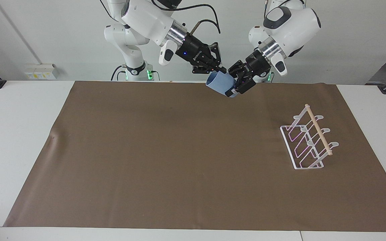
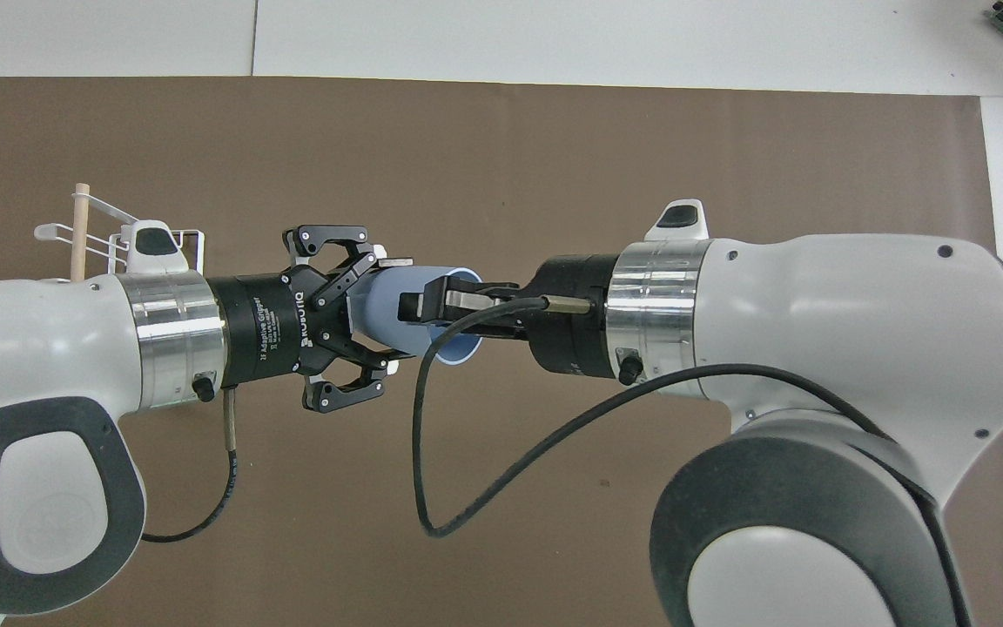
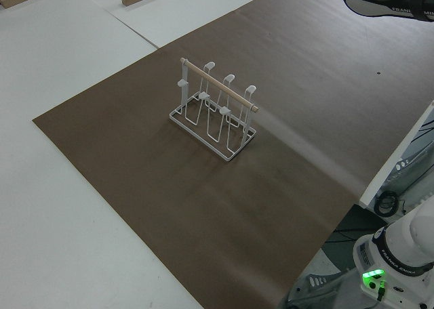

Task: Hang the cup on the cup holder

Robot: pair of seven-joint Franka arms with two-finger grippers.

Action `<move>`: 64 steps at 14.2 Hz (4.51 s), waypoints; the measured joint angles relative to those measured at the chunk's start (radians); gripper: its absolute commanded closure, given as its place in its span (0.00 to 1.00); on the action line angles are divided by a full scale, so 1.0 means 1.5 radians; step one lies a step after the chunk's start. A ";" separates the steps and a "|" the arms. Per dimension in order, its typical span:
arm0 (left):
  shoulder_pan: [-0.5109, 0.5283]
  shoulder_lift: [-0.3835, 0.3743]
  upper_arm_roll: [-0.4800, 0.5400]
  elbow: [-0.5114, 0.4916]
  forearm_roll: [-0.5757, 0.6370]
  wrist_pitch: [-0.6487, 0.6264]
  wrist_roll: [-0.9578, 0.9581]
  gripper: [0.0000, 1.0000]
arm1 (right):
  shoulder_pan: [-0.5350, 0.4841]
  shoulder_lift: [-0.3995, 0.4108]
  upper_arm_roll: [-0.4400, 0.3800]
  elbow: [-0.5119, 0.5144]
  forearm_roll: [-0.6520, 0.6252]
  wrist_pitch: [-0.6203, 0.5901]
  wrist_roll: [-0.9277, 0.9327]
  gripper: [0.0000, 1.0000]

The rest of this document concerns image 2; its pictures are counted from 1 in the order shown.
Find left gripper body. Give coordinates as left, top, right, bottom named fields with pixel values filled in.
left=205, top=268, right=352, bottom=390

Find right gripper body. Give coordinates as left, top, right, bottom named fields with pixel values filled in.
left=503, top=253, right=622, bottom=379

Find light blue cup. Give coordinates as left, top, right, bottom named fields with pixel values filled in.
left=348, top=264, right=487, bottom=367

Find black cable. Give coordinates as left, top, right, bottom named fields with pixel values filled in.
left=141, top=387, right=242, bottom=544
left=411, top=294, right=896, bottom=538

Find white wire cup holder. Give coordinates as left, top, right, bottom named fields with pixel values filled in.
left=34, top=183, right=205, bottom=285

